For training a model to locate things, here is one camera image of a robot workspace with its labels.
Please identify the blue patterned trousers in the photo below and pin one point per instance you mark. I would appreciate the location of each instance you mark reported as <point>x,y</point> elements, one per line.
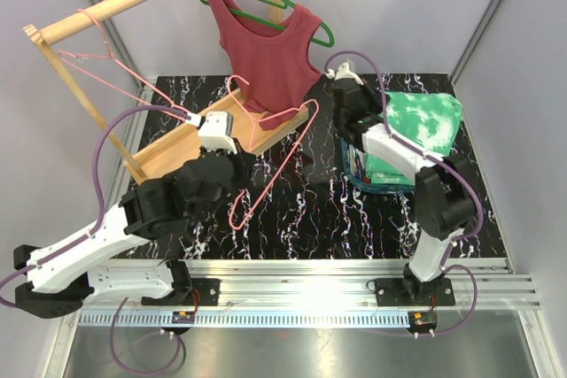
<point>356,162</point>

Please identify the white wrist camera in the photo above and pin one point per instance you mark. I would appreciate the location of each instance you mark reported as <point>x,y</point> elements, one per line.
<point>214,131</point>
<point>344,71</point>

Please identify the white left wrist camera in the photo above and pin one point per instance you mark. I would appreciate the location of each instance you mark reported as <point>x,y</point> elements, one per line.
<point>214,131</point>

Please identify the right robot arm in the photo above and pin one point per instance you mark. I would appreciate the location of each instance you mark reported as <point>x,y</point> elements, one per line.
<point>445,202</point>

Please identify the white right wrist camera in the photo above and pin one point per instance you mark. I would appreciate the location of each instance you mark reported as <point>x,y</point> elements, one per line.
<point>344,71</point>

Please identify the teal transparent plastic bin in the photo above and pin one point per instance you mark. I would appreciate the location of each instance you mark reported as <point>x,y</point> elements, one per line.
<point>382,178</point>

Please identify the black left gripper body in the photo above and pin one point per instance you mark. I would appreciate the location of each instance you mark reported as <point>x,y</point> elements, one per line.
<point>240,177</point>

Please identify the green plastic hanger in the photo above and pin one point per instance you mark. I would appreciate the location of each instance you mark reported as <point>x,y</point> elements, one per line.
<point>274,2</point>

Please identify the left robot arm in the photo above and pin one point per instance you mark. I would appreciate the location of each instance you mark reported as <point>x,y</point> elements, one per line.
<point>63,277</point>

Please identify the maroon tank top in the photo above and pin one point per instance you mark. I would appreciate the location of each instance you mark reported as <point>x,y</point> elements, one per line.
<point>274,63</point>

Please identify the green tie-dye trousers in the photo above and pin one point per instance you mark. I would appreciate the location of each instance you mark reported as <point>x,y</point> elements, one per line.
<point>430,120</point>

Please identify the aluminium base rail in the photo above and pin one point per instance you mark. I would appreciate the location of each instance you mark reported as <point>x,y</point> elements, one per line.
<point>319,294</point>

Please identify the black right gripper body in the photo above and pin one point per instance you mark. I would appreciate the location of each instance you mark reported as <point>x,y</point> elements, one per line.
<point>372,104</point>

